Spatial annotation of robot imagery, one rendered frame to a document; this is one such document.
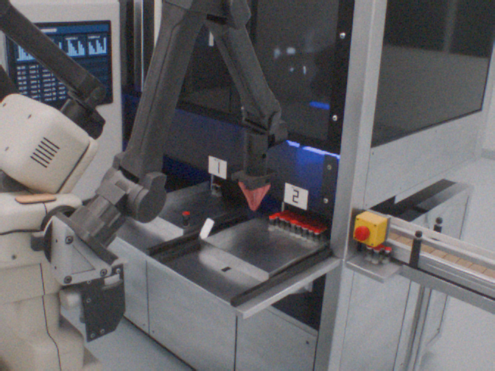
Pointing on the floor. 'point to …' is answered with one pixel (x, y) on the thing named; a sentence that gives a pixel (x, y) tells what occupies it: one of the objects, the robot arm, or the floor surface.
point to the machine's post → (350, 174)
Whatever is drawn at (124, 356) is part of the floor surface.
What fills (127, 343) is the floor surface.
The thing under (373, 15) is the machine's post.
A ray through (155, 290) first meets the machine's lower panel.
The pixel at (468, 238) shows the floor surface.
